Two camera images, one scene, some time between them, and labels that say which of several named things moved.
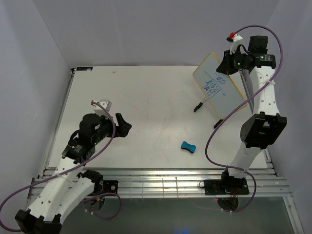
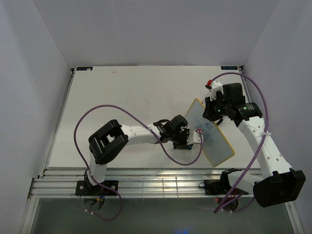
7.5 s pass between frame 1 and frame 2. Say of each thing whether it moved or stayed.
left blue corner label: stayed
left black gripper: moved
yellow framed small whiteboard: moved
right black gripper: moved
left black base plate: stayed
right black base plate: stayed
